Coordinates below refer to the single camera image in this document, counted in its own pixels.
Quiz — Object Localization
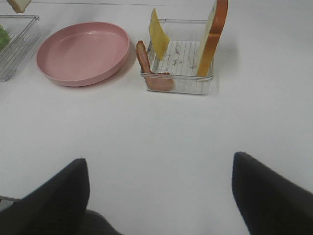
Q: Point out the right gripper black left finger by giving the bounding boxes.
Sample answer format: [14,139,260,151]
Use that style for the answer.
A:
[0,159,90,235]

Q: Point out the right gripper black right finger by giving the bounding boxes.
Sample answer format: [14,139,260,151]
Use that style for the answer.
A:
[231,152,313,235]

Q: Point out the brown bacon strip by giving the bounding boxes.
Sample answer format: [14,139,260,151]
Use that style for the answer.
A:
[136,41,174,92]

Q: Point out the green lettuce leaf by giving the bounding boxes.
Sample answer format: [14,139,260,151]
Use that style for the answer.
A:
[0,25,10,50]

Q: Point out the white bread slice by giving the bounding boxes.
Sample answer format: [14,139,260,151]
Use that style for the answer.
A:
[196,0,228,77]
[7,0,31,13]

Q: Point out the pink round plate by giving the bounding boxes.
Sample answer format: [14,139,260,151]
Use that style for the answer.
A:
[36,22,130,87]

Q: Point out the right clear plastic tray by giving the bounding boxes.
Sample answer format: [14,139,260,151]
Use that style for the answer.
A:
[141,19,213,95]

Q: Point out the clear plastic tray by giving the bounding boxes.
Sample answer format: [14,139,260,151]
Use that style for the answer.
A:
[0,15,44,81]
[141,19,213,95]

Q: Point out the left clear plastic tray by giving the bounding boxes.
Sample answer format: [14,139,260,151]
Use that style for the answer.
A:
[0,15,44,81]

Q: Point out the yellow cheese slice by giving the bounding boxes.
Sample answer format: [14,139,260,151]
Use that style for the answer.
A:
[149,8,170,60]

